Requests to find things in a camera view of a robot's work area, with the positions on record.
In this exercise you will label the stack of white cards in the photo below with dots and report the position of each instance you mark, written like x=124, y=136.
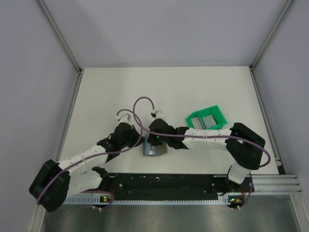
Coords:
x=197, y=124

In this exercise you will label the white slotted cable duct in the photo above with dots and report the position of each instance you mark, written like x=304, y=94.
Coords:
x=100, y=200

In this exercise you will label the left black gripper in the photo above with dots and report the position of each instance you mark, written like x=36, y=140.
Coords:
x=136, y=135

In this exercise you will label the silver VIP card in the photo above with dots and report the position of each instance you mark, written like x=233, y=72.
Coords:
x=209, y=121

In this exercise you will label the grey card holder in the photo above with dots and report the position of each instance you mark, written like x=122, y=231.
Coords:
x=162, y=149

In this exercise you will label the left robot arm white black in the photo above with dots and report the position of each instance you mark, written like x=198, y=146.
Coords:
x=57, y=181

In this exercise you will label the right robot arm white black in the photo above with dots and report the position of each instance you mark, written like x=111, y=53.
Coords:
x=243, y=144

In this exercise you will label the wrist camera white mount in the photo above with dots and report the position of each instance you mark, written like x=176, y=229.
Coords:
x=126, y=118
x=157, y=113

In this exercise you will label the right aluminium frame post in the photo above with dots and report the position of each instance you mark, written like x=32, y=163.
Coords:
x=272, y=33

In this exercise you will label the left aluminium frame post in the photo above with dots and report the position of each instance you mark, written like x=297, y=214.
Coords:
x=58, y=34

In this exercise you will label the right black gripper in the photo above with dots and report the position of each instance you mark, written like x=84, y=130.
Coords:
x=152, y=141

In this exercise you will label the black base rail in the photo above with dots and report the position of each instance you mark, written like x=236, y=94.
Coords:
x=130, y=186

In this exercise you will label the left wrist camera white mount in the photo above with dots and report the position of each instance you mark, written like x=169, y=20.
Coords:
x=126, y=118

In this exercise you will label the green plastic bin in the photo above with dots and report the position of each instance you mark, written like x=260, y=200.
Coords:
x=214, y=111

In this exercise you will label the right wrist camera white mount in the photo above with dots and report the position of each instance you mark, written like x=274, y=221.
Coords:
x=157, y=113

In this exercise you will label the aluminium frame post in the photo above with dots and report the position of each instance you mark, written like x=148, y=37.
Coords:
x=272, y=33
x=58, y=34

